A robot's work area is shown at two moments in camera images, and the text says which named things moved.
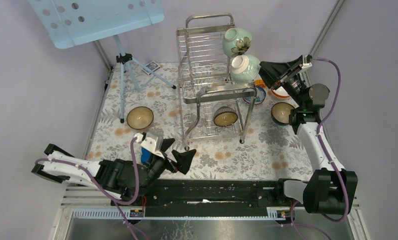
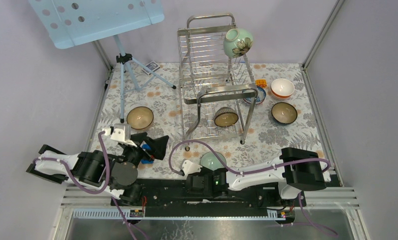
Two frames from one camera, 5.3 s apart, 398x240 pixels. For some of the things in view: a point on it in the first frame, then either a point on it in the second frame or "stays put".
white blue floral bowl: x=261 y=96 stays put
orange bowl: x=280 y=93 stays put
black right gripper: x=272 y=72 → x=203 y=170
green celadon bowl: x=244 y=68 → x=210 y=161
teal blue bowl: x=280 y=112 stays put
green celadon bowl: x=236 y=41 stays put
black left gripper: x=183 y=160 → x=158 y=146
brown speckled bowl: x=140 y=117 stays put
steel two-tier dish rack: x=214 y=104 stays put
